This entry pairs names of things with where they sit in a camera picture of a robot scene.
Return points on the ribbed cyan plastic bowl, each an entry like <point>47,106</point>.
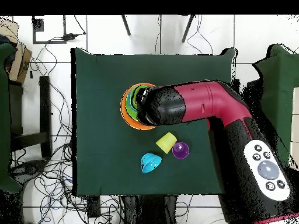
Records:
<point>150,162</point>

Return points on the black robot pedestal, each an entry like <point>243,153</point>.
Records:
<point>149,210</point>

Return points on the green plastic cup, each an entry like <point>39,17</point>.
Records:
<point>136,92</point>

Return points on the large orange plastic bowl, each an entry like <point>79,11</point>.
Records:
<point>125,116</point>

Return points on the black square floor frame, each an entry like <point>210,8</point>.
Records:
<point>37,25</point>

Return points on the yellow plastic cup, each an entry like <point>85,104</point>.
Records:
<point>166,142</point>

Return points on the brown cardboard box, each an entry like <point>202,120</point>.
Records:
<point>18,63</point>

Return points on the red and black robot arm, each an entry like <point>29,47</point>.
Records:
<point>210,100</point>

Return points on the green plastic bowl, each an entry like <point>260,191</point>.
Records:
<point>130,114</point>

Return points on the black power strip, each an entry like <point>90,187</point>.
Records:
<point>93,206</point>

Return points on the black power adapter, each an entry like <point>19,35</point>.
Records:
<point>70,36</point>

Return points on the black bench frame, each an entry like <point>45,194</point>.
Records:
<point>44,116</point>

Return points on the black tripod leg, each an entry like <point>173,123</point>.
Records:
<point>188,28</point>
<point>126,25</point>

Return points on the green-clothed side table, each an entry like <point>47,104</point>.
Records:
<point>280,81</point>
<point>4,116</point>

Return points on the black stand base with knob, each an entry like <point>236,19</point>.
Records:
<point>28,169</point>

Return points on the dark green table cloth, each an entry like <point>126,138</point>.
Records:
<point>105,70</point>

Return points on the white boxes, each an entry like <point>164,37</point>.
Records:
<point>295,116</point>

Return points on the purple plastic cup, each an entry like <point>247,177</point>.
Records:
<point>181,151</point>

